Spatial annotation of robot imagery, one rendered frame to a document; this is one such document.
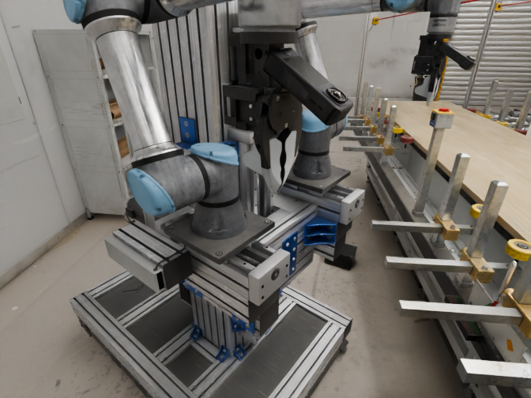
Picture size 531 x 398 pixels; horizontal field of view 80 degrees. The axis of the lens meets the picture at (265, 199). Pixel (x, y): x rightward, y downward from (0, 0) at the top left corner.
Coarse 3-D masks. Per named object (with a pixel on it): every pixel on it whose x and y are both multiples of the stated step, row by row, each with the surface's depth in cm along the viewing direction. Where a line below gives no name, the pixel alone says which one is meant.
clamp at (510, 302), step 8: (512, 288) 91; (512, 296) 88; (504, 304) 90; (512, 304) 87; (520, 304) 85; (528, 304) 85; (520, 312) 84; (528, 312) 83; (528, 320) 81; (520, 328) 84; (528, 328) 81; (528, 336) 81
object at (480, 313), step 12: (408, 312) 86; (420, 312) 86; (432, 312) 85; (444, 312) 85; (456, 312) 84; (468, 312) 84; (480, 312) 84; (492, 312) 84; (504, 312) 84; (516, 312) 84; (516, 324) 84
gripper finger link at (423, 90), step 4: (424, 80) 102; (428, 80) 101; (436, 80) 100; (424, 84) 103; (428, 84) 102; (416, 88) 104; (420, 88) 104; (424, 88) 103; (416, 92) 105; (420, 92) 104; (424, 92) 103; (428, 92) 102; (432, 92) 101; (424, 96) 104; (428, 96) 103; (432, 96) 103; (428, 100) 104; (432, 100) 104; (428, 104) 105
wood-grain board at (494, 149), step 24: (408, 120) 258; (456, 120) 258; (480, 120) 258; (456, 144) 202; (480, 144) 202; (504, 144) 202; (528, 144) 202; (480, 168) 165; (504, 168) 165; (528, 168) 165; (480, 192) 140; (528, 192) 140; (504, 216) 121; (528, 216) 121; (528, 240) 107
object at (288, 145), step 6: (282, 132) 45; (288, 132) 44; (294, 132) 45; (282, 138) 44; (288, 138) 44; (294, 138) 45; (282, 144) 44; (288, 144) 45; (294, 144) 46; (282, 150) 45; (288, 150) 45; (294, 150) 46; (282, 156) 45; (288, 156) 45; (282, 162) 46; (288, 162) 46; (282, 168) 46; (288, 168) 46; (282, 174) 46; (282, 180) 46
